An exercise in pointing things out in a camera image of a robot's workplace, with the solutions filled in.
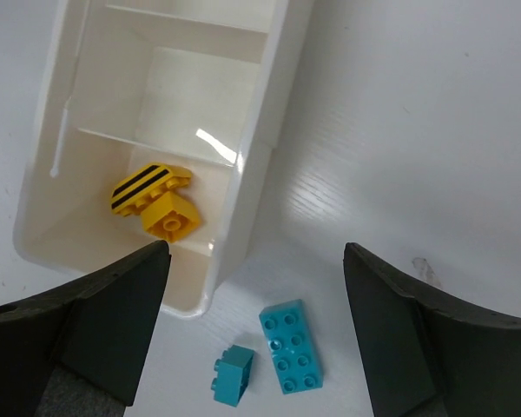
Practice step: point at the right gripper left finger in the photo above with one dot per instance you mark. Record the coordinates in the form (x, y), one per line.
(79, 349)

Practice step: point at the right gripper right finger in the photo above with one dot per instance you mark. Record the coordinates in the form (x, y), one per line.
(428, 353)

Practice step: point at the long teal lego brick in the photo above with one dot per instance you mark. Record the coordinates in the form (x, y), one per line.
(292, 348)

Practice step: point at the yellow square lego brick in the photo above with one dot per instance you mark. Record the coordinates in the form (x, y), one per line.
(170, 217)

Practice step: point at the orange lego brick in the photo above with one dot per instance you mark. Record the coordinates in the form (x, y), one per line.
(134, 193)

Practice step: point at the small teal lego brick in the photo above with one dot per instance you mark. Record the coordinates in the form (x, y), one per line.
(233, 370)

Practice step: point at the white divided container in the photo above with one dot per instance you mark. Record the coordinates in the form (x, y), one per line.
(199, 84)

